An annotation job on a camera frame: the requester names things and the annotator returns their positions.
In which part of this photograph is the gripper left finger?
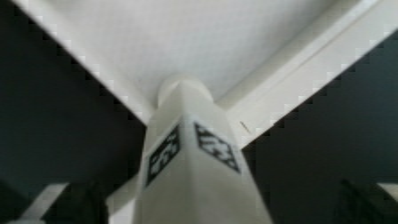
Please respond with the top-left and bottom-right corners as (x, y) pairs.
(6, 183), (67, 224)

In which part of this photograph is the white desk top tray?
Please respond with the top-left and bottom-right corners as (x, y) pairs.
(10, 0), (398, 214)

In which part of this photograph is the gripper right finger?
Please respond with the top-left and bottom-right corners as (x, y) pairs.
(376, 183), (398, 203)

